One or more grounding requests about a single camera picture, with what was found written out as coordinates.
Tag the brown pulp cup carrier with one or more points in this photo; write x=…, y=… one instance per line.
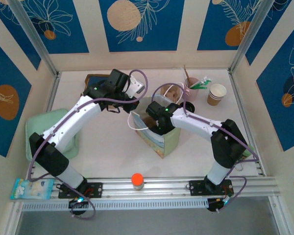
x=149, y=120

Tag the white green paper carrier bag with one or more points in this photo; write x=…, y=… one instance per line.
x=171, y=142

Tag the stack of paper cups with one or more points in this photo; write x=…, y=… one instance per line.
x=216, y=94

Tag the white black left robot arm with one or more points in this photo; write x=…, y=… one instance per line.
x=49, y=151

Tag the cardboard napkin tray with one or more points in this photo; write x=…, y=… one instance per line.
x=87, y=80

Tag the pink holder cup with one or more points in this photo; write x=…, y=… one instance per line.
x=192, y=94

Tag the orange capped bottle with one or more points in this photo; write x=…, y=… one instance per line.
x=137, y=180

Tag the mint green zipped case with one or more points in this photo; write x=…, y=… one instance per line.
x=44, y=127

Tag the green packet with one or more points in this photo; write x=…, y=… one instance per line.
x=248, y=151

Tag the metal tongs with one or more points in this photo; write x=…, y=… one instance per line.
x=239, y=169

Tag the black controller board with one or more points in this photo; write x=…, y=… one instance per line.
x=214, y=205
x=78, y=205

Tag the blue wet wipes packet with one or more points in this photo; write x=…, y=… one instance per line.
x=31, y=188

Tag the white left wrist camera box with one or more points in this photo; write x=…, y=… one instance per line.
x=134, y=85

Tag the aluminium side rail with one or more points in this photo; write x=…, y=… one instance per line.
x=52, y=93
x=235, y=83

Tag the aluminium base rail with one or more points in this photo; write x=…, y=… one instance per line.
x=161, y=188

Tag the aluminium frame post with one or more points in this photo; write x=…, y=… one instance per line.
x=34, y=36
x=250, y=36

